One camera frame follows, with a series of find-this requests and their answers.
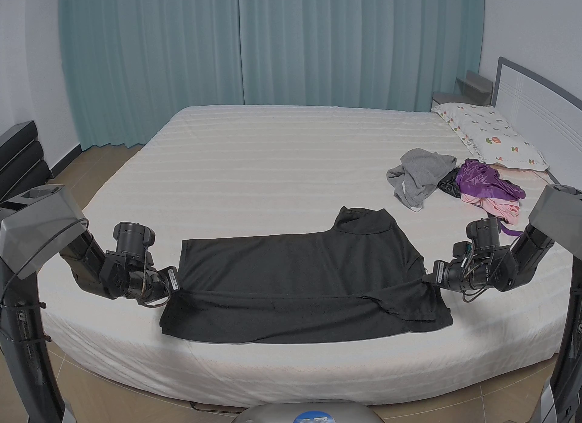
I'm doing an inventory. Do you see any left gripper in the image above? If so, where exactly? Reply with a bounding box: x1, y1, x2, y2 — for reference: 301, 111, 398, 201
157, 266, 183, 303

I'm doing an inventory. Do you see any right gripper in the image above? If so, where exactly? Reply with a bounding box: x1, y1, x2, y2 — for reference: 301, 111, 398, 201
432, 260, 472, 293

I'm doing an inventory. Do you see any black T-shirt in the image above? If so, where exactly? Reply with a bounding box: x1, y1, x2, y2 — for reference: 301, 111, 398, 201
158, 206, 454, 344

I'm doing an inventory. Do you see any pile of clothes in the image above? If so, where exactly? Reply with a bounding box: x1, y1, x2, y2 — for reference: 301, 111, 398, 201
437, 159, 527, 235

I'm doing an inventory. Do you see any bed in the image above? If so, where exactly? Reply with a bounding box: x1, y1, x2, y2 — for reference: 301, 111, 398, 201
34, 56, 582, 413

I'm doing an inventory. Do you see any grey garment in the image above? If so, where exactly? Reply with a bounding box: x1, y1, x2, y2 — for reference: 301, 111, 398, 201
386, 148, 457, 212

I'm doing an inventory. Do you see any white printed pillow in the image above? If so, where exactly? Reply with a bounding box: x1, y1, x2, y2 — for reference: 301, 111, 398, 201
431, 102, 550, 172

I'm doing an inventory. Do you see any grey bedside table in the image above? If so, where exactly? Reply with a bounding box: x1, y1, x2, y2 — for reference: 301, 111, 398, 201
431, 70, 494, 108

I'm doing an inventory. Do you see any black chest of drawers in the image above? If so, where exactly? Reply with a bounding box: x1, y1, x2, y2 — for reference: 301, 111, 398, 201
0, 121, 50, 201

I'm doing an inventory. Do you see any blue-green curtain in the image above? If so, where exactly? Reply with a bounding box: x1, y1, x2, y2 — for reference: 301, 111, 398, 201
59, 0, 246, 149
237, 0, 485, 115

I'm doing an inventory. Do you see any black cable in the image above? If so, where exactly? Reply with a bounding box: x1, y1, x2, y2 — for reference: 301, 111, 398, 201
189, 401, 242, 413

